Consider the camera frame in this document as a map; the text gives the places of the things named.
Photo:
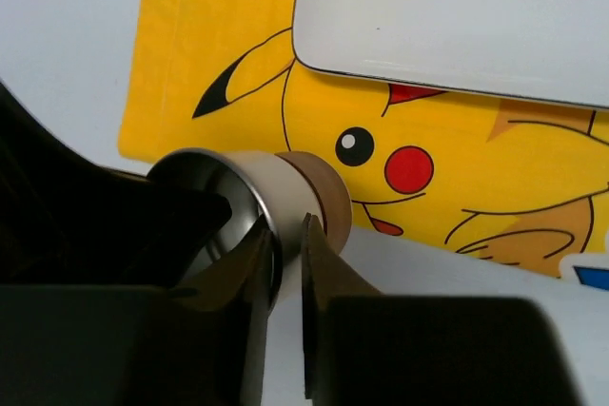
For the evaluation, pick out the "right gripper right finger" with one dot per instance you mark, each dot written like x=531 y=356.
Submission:
x=363 y=347

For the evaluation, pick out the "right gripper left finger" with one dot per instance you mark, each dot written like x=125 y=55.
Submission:
x=201 y=343

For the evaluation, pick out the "paper cup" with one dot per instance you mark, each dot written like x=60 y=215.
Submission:
x=279 y=188

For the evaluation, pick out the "yellow pikachu cloth napkin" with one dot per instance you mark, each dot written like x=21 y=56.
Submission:
x=517 y=183

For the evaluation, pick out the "white rectangular plate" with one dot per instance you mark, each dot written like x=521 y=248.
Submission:
x=545 y=50

